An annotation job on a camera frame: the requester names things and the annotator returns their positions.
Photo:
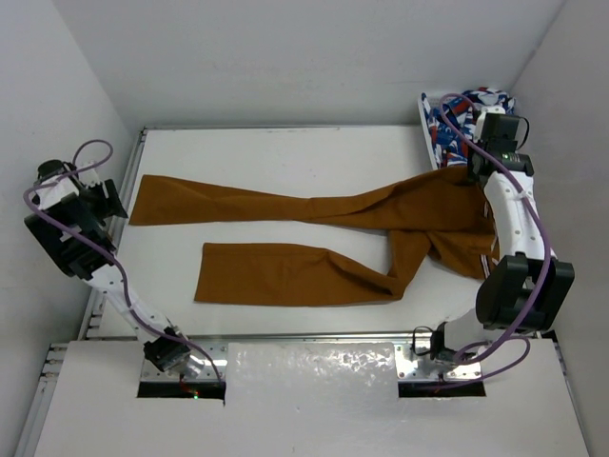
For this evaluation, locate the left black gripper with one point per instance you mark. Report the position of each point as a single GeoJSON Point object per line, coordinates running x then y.
{"type": "Point", "coordinates": [111, 206]}

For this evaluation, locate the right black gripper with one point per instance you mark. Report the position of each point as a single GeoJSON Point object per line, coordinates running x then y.
{"type": "Point", "coordinates": [473, 149]}

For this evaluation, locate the brown trousers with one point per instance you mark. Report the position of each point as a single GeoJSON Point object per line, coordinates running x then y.
{"type": "Point", "coordinates": [438, 215]}

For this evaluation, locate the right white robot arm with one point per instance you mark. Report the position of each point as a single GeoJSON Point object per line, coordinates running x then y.
{"type": "Point", "coordinates": [526, 288]}

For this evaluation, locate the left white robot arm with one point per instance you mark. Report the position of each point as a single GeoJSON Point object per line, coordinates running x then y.
{"type": "Point", "coordinates": [85, 250]}

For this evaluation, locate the blue white patterned cloth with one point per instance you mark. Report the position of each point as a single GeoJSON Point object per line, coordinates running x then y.
{"type": "Point", "coordinates": [486, 97]}

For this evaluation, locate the white plastic basket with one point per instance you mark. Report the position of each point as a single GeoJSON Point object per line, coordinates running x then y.
{"type": "Point", "coordinates": [445, 147]}

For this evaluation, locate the white front cover board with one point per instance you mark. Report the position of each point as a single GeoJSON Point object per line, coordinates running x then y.
{"type": "Point", "coordinates": [309, 400]}

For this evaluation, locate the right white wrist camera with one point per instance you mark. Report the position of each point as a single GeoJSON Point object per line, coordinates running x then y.
{"type": "Point", "coordinates": [483, 114]}

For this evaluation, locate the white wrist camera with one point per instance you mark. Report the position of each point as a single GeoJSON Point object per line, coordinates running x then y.
{"type": "Point", "coordinates": [483, 114]}
{"type": "Point", "coordinates": [88, 176]}

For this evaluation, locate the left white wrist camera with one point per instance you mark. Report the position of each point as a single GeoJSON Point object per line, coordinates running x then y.
{"type": "Point", "coordinates": [88, 176]}

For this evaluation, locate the aluminium table frame rail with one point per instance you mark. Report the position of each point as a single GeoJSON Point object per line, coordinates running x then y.
{"type": "Point", "coordinates": [95, 305]}

